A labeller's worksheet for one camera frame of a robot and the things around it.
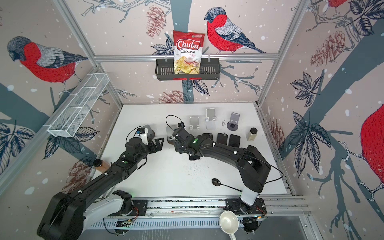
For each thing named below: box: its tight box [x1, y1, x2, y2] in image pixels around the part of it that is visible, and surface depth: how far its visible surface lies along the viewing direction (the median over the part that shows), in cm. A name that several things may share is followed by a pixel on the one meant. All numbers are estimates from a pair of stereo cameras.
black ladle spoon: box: [211, 178, 243, 193], surface depth 82 cm
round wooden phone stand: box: [166, 125, 176, 145], surface depth 97 cm
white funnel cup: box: [219, 210, 239, 240], surface depth 68 cm
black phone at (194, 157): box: [188, 154, 201, 161], surface depth 92 cm
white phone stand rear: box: [205, 108, 216, 130], surface depth 106 cm
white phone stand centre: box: [189, 116, 200, 130], surface depth 100 cm
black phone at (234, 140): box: [228, 134, 241, 148], surface depth 101 cm
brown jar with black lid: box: [93, 158, 110, 173], surface depth 83 cm
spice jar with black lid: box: [246, 127, 258, 141], surface depth 95 cm
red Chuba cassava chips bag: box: [173, 30, 205, 75], surface depth 86 cm
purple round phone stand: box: [226, 112, 240, 131], surface depth 104 cm
